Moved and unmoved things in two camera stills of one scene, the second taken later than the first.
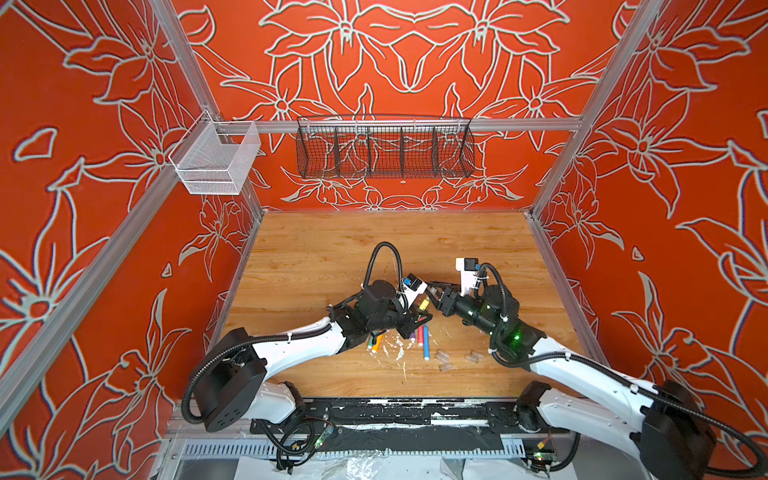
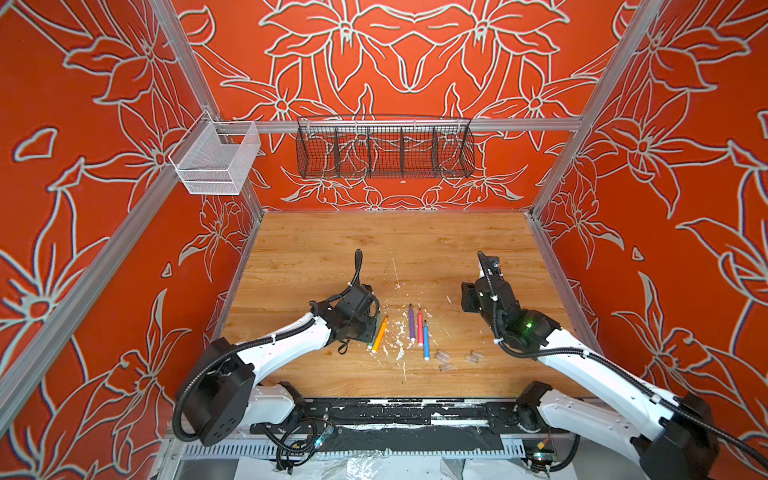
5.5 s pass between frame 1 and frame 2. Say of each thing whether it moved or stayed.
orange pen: stayed
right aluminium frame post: stayed
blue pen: stayed
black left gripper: moved
